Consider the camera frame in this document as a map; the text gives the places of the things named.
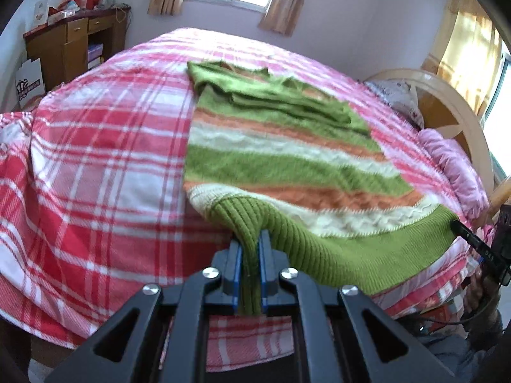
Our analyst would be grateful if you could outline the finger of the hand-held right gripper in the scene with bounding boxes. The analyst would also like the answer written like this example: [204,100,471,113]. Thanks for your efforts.
[450,221,487,265]

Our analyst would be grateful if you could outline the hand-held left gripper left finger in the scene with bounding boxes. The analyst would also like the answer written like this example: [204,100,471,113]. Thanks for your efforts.
[43,240,244,383]

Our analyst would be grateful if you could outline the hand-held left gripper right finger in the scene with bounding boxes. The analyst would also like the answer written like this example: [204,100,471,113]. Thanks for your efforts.
[257,229,456,383]

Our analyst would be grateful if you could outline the green orange striped knit sweater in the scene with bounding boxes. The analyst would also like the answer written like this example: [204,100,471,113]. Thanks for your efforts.
[181,60,460,316]

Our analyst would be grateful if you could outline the person's right forearm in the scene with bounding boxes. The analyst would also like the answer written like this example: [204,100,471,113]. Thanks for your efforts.
[463,306,504,344]

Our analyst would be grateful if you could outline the person's right hand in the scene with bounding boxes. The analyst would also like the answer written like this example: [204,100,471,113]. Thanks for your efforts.
[464,265,500,316]

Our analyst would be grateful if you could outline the pink quilt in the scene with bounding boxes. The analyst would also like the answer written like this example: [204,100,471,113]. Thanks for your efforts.
[417,128,492,220]

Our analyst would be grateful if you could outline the side window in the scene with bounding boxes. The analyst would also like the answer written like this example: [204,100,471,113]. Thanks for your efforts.
[479,44,511,176]

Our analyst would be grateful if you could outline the cream wooden bed headboard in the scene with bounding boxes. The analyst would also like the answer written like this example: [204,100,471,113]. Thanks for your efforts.
[363,68,511,228]

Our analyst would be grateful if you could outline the grey patterned pillow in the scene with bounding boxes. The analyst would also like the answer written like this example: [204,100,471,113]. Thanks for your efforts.
[365,80,426,128]

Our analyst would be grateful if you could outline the red white plaid bed sheet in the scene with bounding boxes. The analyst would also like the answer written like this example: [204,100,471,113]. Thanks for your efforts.
[0,27,496,372]

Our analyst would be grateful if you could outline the yellow curtain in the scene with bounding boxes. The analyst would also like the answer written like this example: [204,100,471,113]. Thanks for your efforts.
[421,0,504,104]

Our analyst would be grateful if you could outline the stacked boxes in desk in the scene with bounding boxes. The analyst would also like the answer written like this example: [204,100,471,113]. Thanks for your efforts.
[87,43,105,70]

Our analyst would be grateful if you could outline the white paper bag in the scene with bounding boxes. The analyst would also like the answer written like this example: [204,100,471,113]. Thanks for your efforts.
[15,58,44,110]

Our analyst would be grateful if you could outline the brown wooden desk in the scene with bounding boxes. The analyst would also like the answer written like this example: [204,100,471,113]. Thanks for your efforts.
[23,4,132,92]

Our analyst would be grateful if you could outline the tissue pack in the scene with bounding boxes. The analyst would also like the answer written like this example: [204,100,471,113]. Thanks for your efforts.
[48,2,78,22]

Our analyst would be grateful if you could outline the white carton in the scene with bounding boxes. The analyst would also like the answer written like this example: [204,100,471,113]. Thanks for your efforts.
[34,0,50,28]

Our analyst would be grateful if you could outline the black cable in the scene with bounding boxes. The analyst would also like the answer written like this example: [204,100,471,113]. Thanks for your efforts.
[403,283,501,328]

